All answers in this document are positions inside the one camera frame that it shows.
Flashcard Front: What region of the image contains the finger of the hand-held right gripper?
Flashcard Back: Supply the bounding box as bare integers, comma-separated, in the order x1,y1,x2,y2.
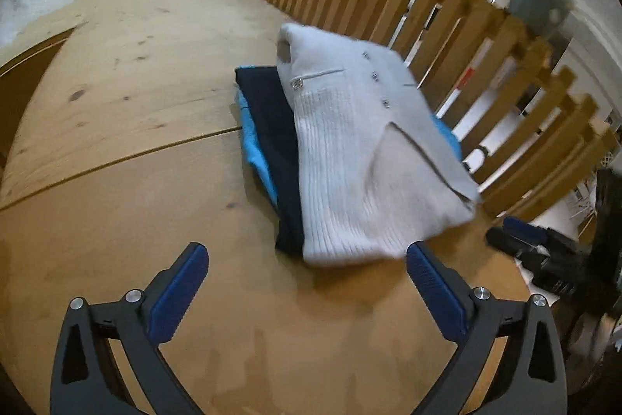
502,217,553,249
486,226,535,258

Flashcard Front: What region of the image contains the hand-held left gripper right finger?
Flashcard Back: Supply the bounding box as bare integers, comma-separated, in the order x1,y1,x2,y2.
405,241,569,415

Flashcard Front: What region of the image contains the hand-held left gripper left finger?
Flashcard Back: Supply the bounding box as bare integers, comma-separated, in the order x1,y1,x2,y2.
49,242,210,415

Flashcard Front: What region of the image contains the white knit cardigan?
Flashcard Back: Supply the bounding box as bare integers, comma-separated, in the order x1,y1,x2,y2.
276,22,483,269

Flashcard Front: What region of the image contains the person's right forearm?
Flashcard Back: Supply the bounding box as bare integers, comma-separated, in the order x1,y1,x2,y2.
590,169,622,315

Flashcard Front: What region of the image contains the light blue folded garment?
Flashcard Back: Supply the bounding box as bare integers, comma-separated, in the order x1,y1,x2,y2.
236,65,462,208

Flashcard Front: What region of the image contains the navy folded garment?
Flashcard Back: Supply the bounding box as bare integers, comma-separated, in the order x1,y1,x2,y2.
234,65,308,257

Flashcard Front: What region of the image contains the grey-blue fluffy plant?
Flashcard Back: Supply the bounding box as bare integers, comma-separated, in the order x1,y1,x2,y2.
508,0,575,37

